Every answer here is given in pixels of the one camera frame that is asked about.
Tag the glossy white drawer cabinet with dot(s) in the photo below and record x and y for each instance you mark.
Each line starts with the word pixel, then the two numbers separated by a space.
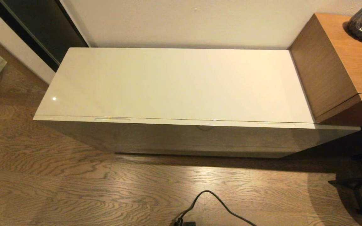
pixel 143 81

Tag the dark sliding door panel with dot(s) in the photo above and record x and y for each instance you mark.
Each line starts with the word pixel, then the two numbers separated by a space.
pixel 42 28

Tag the brown wooden side table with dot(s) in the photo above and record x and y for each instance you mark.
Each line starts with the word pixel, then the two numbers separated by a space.
pixel 335 56

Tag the black metal stand legs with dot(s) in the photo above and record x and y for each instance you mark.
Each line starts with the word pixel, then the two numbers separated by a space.
pixel 361 194

